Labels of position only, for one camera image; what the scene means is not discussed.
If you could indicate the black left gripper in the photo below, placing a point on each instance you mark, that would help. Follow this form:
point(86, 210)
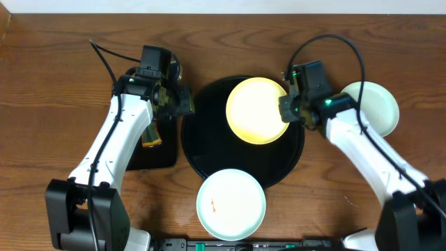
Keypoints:
point(186, 102)

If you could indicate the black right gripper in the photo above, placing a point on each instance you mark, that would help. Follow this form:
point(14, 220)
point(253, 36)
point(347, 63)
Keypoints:
point(286, 115)

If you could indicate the yellow plastic plate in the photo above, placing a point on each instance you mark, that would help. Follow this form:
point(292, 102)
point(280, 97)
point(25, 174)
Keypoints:
point(252, 111)

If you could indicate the yellow green sponge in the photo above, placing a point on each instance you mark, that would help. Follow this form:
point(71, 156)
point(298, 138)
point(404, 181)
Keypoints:
point(151, 136)

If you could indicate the mint green plate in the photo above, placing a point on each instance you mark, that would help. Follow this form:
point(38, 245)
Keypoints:
point(231, 205)
point(380, 108)

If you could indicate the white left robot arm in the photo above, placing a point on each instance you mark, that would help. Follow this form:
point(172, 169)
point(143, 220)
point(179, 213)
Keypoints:
point(85, 211)

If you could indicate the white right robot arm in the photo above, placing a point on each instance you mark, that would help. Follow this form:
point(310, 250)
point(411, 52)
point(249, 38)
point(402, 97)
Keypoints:
point(413, 207)

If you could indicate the rectangular black tray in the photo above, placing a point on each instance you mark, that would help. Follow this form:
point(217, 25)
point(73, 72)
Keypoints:
point(159, 156)

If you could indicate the round black tray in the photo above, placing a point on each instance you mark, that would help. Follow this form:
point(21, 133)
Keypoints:
point(210, 145)

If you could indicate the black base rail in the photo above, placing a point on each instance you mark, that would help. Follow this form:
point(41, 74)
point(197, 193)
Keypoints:
point(180, 244)

